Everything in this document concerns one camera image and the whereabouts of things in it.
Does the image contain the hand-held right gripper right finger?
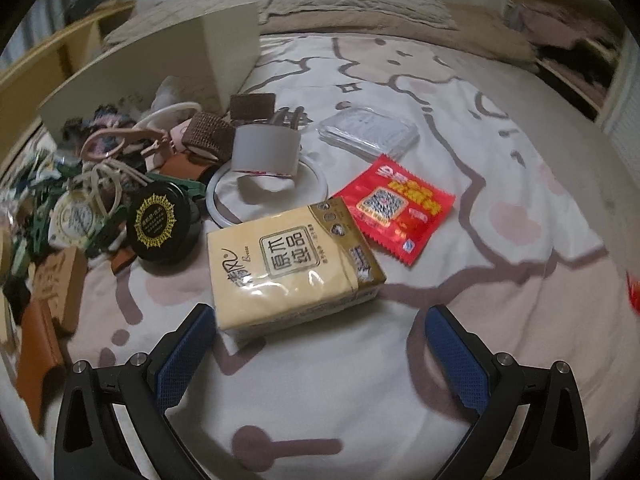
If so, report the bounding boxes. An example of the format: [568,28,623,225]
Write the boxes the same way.
[424,304,591,480]

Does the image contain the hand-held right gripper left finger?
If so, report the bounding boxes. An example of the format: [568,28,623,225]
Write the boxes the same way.
[52,302,217,480]

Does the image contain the yellow tissue packet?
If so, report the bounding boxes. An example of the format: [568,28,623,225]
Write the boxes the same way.
[206,197,387,335]

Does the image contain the red snack sachet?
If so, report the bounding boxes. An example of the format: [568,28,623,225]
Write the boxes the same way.
[332,154,456,265]

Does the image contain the white cup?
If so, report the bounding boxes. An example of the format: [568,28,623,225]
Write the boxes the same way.
[231,125,301,178]

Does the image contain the white shoe box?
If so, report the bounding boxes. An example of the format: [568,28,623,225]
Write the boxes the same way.
[37,1,261,133]

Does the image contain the printed blanket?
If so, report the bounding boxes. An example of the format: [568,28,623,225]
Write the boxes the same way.
[0,35,621,480]

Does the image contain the small brown leather tag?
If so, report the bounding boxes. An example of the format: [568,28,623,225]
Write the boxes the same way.
[110,250,138,273]

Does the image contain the black round tin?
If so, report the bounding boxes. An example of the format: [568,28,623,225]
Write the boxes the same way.
[125,181,193,263]

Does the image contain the brown leather piece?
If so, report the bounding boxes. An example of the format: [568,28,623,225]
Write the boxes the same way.
[15,300,66,436]

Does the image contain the carved wooden coaster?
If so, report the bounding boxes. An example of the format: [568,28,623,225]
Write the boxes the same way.
[30,247,88,333]

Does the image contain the round white tin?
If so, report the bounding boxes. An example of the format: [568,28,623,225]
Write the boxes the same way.
[50,190,103,251]

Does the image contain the small red packet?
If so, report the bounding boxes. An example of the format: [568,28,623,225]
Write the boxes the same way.
[626,270,640,316]

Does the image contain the brown leather card holder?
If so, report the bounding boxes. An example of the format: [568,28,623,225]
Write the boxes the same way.
[160,152,211,183]

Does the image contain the pink handheld fan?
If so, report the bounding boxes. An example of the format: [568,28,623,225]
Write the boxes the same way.
[80,101,203,163]

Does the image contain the pile of green clothes pegs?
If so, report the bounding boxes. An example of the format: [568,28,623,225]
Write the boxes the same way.
[0,152,131,281]

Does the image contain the brown bandage roll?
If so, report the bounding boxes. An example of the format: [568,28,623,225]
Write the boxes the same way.
[230,92,277,122]
[181,112,237,161]

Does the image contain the clear plastic case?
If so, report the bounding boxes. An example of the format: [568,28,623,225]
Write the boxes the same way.
[317,105,420,159]

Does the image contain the dark crochet flower coaster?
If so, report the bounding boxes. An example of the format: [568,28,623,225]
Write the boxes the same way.
[65,105,146,136]

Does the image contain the metal eyelash curler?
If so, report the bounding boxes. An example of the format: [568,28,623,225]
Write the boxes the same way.
[270,106,311,131]

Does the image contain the white mesh puff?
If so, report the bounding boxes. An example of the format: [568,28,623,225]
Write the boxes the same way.
[152,75,201,111]

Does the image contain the beige quilted pillows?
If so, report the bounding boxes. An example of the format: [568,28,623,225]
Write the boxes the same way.
[257,7,536,63]

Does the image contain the wooden shelf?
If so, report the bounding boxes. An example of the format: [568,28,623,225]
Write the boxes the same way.
[0,0,136,131]

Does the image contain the pile of pink clothes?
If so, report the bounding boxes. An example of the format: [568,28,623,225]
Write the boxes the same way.
[510,0,621,91]

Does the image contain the grey curtain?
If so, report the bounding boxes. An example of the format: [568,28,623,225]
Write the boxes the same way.
[10,0,71,56]

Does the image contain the white plastic ring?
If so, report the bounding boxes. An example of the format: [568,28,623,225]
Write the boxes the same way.
[206,152,328,226]

